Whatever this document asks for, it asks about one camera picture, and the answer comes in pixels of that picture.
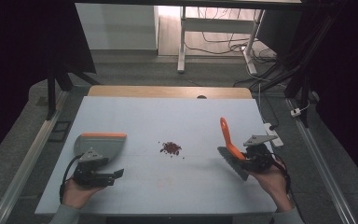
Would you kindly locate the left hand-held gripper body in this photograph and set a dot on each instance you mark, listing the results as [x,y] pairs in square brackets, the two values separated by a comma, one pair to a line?
[90,177]

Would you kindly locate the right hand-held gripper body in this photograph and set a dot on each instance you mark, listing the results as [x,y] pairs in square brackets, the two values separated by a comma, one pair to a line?
[261,157]

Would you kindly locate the orange brush with grey bristles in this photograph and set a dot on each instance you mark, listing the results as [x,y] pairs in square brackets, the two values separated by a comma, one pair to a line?
[227,133]

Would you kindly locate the grey dustpan with orange edge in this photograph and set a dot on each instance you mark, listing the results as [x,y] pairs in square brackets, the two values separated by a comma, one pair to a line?
[105,144]

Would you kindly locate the pile of red crumbs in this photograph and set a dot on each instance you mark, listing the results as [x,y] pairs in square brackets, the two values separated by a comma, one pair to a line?
[171,148]

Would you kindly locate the person's left hand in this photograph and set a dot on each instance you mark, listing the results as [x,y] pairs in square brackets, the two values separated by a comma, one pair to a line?
[74,194]

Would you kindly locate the white power strip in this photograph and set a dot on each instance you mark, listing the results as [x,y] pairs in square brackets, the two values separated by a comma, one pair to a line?
[273,135]

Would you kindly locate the black floor plate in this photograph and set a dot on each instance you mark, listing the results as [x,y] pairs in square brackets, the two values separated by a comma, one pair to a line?
[59,131]

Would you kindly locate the small white plug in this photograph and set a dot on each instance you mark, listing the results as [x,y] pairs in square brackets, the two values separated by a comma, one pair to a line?
[296,112]

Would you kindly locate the black metal stand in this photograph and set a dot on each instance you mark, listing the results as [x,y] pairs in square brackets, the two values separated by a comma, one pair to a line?
[56,77]
[301,81]

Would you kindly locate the wooden table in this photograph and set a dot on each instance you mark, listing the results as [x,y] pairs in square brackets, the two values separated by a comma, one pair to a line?
[167,92]

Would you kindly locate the white panel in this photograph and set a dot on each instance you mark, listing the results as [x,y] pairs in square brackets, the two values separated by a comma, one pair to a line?
[116,26]

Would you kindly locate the aluminium rail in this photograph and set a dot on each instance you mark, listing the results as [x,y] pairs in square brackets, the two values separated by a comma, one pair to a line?
[24,158]
[323,165]

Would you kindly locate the white desk frame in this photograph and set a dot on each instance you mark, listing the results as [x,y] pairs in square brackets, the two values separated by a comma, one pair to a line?
[217,25]

